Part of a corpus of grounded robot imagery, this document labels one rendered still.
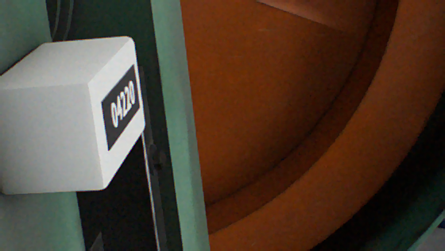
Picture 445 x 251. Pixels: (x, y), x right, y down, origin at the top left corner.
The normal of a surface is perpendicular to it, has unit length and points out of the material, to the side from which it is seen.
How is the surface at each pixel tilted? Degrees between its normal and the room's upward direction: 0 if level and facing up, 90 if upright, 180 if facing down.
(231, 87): 90
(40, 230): 90
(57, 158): 90
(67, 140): 90
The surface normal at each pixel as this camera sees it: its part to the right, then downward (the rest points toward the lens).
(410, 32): -0.13, 0.31
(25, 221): 0.99, -0.06
